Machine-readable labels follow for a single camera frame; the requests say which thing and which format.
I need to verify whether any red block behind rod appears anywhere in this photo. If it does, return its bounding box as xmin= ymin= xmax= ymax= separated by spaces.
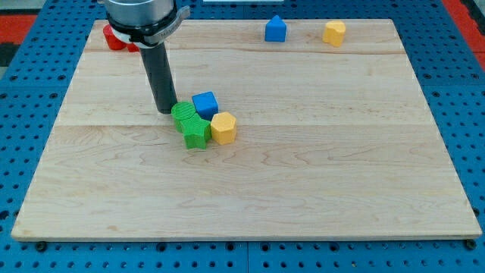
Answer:
xmin=127 ymin=43 xmax=139 ymax=52

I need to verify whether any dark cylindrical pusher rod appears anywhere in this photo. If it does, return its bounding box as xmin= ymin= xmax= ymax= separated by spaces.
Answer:
xmin=140 ymin=43 xmax=177 ymax=115

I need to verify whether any green cylinder block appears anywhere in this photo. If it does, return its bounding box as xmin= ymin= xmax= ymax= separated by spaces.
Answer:
xmin=171 ymin=102 xmax=196 ymax=133

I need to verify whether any red cylinder block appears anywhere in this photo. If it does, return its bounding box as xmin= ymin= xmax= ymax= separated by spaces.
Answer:
xmin=102 ymin=24 xmax=127 ymax=51

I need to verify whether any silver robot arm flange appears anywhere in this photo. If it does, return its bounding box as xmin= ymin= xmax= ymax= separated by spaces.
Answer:
xmin=103 ymin=0 xmax=191 ymax=49

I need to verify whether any light wooden board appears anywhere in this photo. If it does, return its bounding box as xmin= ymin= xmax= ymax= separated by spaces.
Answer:
xmin=11 ymin=19 xmax=482 ymax=242

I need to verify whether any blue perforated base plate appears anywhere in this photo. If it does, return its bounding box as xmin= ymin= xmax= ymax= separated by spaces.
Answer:
xmin=1 ymin=0 xmax=484 ymax=272

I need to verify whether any blue house-shaped block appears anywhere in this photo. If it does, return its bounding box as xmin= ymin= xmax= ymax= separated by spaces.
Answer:
xmin=264 ymin=15 xmax=287 ymax=42

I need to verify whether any green star block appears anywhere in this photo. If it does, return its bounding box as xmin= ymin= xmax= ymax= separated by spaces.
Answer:
xmin=181 ymin=113 xmax=211 ymax=149

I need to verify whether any yellow hexagon block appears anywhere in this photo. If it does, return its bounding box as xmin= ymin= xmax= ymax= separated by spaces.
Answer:
xmin=211 ymin=111 xmax=236 ymax=145

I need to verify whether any yellow heart block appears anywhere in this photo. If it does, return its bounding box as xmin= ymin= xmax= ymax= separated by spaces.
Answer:
xmin=322 ymin=20 xmax=346 ymax=47

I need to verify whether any blue cube block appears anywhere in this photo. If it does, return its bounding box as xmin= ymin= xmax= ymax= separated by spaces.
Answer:
xmin=192 ymin=91 xmax=218 ymax=121

